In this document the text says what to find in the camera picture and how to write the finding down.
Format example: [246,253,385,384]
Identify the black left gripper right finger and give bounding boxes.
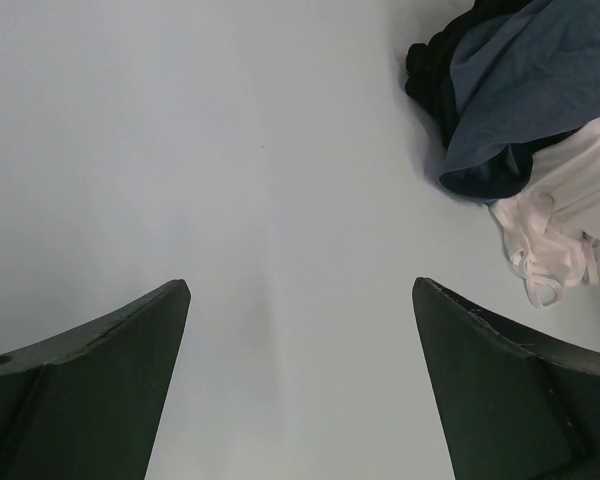
[412,277,600,479]

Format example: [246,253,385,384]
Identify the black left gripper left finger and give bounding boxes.
[0,280,190,479]

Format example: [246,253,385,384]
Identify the light blue table mat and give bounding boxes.
[0,1,600,479]

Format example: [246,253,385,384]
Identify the black garment pile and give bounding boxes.
[404,0,531,151]

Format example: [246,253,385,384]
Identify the white strappy garment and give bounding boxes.
[490,117,600,308]

